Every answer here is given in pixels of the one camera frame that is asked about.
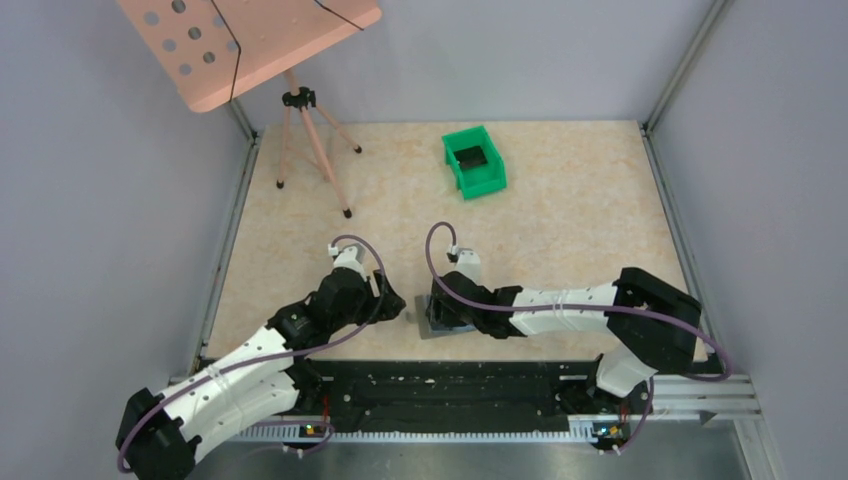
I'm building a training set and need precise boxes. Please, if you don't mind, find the grey card holder wallet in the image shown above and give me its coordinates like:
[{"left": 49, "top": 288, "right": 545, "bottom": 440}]
[{"left": 405, "top": 295, "right": 476, "bottom": 340}]

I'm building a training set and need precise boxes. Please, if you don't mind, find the black card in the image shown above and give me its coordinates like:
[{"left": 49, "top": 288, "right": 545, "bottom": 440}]
[{"left": 454, "top": 146, "right": 488, "bottom": 171}]

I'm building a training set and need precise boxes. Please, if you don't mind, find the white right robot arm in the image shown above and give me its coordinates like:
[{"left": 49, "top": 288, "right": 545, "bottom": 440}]
[{"left": 425, "top": 267, "right": 702, "bottom": 412}]

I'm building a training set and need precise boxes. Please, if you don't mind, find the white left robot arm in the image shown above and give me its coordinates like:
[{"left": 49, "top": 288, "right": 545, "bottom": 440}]
[{"left": 115, "top": 267, "right": 406, "bottom": 479}]

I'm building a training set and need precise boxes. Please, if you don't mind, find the green plastic bin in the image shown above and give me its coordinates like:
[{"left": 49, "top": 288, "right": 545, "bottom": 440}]
[{"left": 442, "top": 125, "right": 508, "bottom": 200}]

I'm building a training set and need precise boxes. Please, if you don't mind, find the pink music stand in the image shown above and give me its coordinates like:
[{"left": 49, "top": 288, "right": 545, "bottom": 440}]
[{"left": 119, "top": 0, "right": 382, "bottom": 218}]

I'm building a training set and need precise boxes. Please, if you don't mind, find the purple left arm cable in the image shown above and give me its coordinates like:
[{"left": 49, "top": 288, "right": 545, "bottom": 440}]
[{"left": 117, "top": 233, "right": 388, "bottom": 474}]

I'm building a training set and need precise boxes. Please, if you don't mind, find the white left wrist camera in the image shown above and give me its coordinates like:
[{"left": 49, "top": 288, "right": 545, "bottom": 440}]
[{"left": 328, "top": 243, "right": 366, "bottom": 278}]

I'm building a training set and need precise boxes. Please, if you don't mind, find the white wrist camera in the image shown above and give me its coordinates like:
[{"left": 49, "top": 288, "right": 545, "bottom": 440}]
[
  {"left": 447, "top": 246, "right": 482, "bottom": 284},
  {"left": 328, "top": 243, "right": 366, "bottom": 278}
]

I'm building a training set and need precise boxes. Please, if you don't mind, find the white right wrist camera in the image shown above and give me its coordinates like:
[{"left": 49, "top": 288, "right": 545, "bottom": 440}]
[{"left": 447, "top": 246, "right": 482, "bottom": 284}]

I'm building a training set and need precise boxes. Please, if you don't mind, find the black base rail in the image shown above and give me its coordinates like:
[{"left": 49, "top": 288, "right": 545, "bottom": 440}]
[{"left": 258, "top": 357, "right": 654, "bottom": 435}]

